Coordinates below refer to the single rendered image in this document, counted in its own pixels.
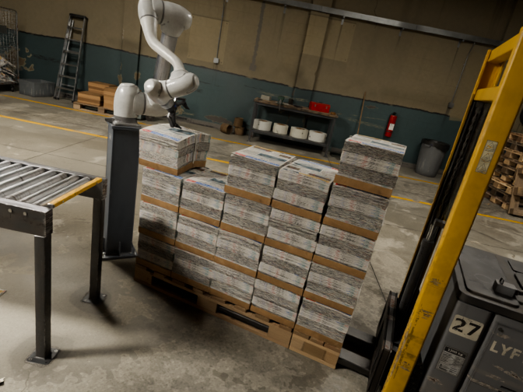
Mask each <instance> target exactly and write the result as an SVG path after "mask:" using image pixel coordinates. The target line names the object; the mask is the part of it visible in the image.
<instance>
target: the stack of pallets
mask: <svg viewBox="0 0 523 392"><path fill-rule="evenodd" d="M510 144H511V146H510ZM504 150H505V151H506V153H504ZM504 150H503V152H502V154H501V157H500V160H499V162H498V164H497V167H496V169H495V171H494V174H493V177H492V179H491V181H490V184H489V187H488V188H487V191H486V193H485V196H484V198H490V202H492V203H494V204H498V205H502V206H501V208H502V209H503V210H508V206H509V205H510V203H509V201H510V198H511V191H512V187H513V186H514V181H515V173H516V169H517V168H522V167H523V134H521V133H517V132H512V131H511V133H510V135H509V137H508V140H507V143H506V145H505V146H504ZM504 159H505V160H504ZM503 160H504V161H503ZM501 167H502V168H501ZM501 174H502V176H500V175H501ZM493 181H494V182H493ZM490 188H492V189H490Z"/></svg>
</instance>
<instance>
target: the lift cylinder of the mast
mask: <svg viewBox="0 0 523 392"><path fill-rule="evenodd" d="M437 227H440V228H442V229H444V227H445V221H443V220H440V219H435V220H434V222H433V223H431V225H430V229H429V232H428V234H427V236H426V238H423V239H422V242H421V244H420V245H421V247H420V249H419V253H418V254H417V257H416V261H415V263H414V265H413V268H412V271H411V274H410V276H409V280H408V282H407V285H406V287H405V291H404V293H403V295H402V299H401V301H400V304H399V306H398V309H397V312H396V315H395V331H394V340H393V345H397V346H399V344H400V342H401V340H402V337H401V336H402V335H403V334H404V332H405V330H404V331H403V332H401V333H400V334H399V332H400V329H401V327H402V323H403V321H404V319H405V315H406V313H407V311H408V308H409V305H410V303H411V300H412V297H413V294H414V292H415V290H416V287H417V284H418V282H419V278H420V276H421V274H422V271H423V268H424V265H425V263H426V259H427V258H428V255H429V252H430V249H432V247H433V243H434V242H433V241H432V239H433V235H434V233H435V230H436V228H437Z"/></svg>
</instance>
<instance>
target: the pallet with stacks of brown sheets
mask: <svg viewBox="0 0 523 392"><path fill-rule="evenodd" d="M88 88H89V91H82V92H78V101H75V102H73V108H74V109H77V110H84V111H89V112H93V113H97V114H104V115H108V116H112V117H113V116H114V115H113V114H107V110H112V111H114V95H115V93H116V90H117V88H118V86H116V85H112V84H108V83H104V82H88ZM87 106H91V107H98V108H97V109H98V111H94V110H87V109H83V107H87Z"/></svg>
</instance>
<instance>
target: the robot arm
mask: <svg viewBox="0 0 523 392"><path fill-rule="evenodd" d="M138 13H139V20H140V23H141V26H142V30H143V33H144V35H145V38H146V41H147V43H148V45H149V46H150V47H151V48H152V49H153V50H154V51H155V52H156V53H157V58H156V66H155V70H154V74H153V78H152V79H148V80H147V81H146V82H145V84H144V90H145V92H144V93H143V92H140V91H139V87H138V86H136V85H135V84H132V83H121V84H120V86H119V87H118V88H117V90H116V93H115V95H114V116H113V117H105V121H107V122H111V123H112V124H113V126H124V127H133V128H140V127H141V125H140V124H138V122H137V116H138V115H146V116H152V117H162V116H166V117H167V119H168V121H169V124H170V126H171V127H172V128H174V127H176V128H180V129H181V127H180V126H179V125H178V124H177V123H176V119H175V115H176V114H175V113H176V110H177V107H179V106H180V105H182V106H183V107H184V108H185V109H188V110H190V108H189V107H188V106H187V102H185V100H186V99H185V98H179V97H181V96H186V95H188V94H190V93H193V92H194V91H195V90H196V89H197V88H198V86H199V80H198V76H197V75H196V74H194V73H191V72H188V71H187V70H185V68H184V65H183V63H182V61H181V60H180V58H179V57H178V56H177V55H175V54H174V52H175V48H176V44H177V38H178V37H179V36H180V35H181V34H182V32H183V31H184V30H187V29H189V28H190V26H191V23H192V15H191V13H190V12H189V11H188V10H187V9H186V8H184V7H183V6H181V5H178V4H175V3H173V2H166V1H162V0H139V4H138ZM157 23H158V24H160V29H161V31H162V34H161V38H160V42H159V40H158V39H157V35H156V32H157ZM171 65H173V67H174V70H173V71H172V72H171V74H170V69H171ZM169 75H170V79H169ZM178 100H182V101H180V102H178V103H177V102H176V101H178Z"/></svg>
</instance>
